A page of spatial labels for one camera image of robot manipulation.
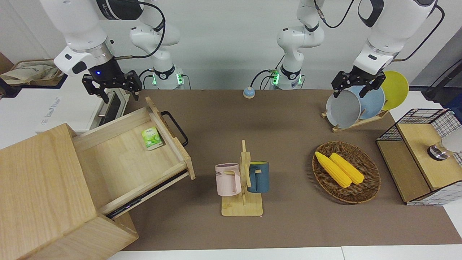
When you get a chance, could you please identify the light wooden drawer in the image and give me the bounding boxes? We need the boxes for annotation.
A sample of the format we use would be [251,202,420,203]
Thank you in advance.
[72,96,196,219]

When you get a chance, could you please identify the black base cable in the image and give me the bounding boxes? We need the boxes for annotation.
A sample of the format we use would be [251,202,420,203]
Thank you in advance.
[251,69,280,90]
[138,69,156,89]

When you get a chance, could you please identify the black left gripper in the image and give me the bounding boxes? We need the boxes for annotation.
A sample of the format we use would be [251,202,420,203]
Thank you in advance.
[331,67,386,99]

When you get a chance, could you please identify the light blue plate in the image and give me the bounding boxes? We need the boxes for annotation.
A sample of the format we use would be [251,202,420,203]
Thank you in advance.
[348,85,385,120]

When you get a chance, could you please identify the yellow corn cob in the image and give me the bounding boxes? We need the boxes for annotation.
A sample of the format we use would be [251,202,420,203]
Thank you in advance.
[329,152,365,185]
[314,151,352,189]

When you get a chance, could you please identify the wooden plate rack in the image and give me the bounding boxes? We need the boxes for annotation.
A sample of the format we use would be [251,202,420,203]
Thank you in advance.
[321,109,390,133]

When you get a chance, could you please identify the brown wicker basket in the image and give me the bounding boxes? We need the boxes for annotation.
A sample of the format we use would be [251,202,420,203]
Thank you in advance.
[312,141,381,204]

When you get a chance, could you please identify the grey plate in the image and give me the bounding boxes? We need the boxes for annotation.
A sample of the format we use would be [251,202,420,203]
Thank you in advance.
[326,89,362,129]

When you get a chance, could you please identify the wire grid wooden shelf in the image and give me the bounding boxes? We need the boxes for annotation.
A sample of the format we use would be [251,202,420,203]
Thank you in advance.
[376,108,462,206]

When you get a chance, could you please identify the black metal drawer handle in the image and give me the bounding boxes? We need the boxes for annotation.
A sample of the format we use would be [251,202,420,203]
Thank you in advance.
[161,111,189,147]

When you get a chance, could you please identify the light wooden cabinet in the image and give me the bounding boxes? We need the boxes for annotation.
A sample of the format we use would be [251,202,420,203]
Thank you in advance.
[0,123,139,260]

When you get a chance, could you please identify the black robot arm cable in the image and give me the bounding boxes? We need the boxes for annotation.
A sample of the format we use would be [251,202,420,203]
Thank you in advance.
[395,4,445,62]
[114,0,166,60]
[314,0,356,29]

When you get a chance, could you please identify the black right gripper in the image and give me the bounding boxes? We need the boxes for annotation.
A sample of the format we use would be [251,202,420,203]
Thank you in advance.
[82,58,142,104]

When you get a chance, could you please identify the brown table mat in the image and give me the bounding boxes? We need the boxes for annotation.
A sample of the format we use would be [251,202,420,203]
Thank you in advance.
[123,89,462,251]

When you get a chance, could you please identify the wooden mug rack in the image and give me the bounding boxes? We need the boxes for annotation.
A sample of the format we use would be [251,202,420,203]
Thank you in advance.
[221,140,264,217]

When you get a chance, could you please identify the white toaster oven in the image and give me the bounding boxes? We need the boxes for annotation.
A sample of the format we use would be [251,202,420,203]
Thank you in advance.
[14,74,130,135]

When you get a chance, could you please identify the yellow plate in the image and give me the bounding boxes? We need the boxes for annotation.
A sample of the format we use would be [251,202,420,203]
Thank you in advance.
[381,71,409,111]

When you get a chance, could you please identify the green tea box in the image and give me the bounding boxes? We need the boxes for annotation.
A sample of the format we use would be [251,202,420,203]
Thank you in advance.
[141,126,164,151]

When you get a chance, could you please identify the white cylinder bottle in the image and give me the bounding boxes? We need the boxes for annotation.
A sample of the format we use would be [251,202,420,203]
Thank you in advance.
[428,127,462,160]

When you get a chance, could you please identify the beige cloth bag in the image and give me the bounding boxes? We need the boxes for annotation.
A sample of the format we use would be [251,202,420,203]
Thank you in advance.
[0,60,64,87]

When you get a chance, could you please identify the blue mug yellow inside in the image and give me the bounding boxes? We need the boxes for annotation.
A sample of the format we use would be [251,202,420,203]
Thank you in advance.
[247,161,270,194]

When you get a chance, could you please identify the pink mug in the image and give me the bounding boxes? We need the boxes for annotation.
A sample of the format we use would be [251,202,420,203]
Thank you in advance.
[215,163,242,197]

